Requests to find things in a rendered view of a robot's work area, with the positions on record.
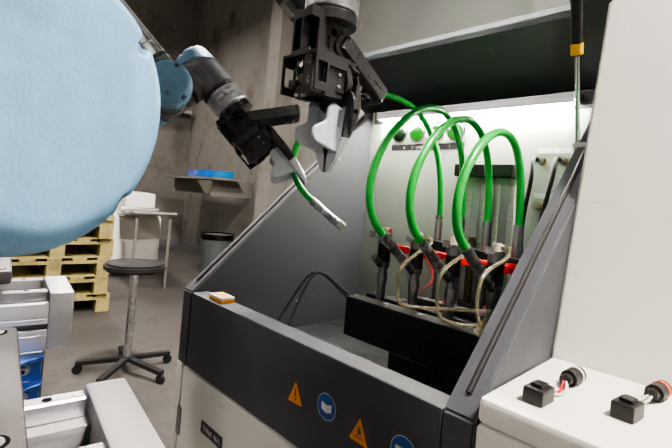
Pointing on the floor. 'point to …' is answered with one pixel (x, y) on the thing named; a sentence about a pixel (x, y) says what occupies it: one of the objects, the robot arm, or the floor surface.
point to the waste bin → (215, 242)
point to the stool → (129, 321)
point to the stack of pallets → (75, 265)
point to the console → (622, 210)
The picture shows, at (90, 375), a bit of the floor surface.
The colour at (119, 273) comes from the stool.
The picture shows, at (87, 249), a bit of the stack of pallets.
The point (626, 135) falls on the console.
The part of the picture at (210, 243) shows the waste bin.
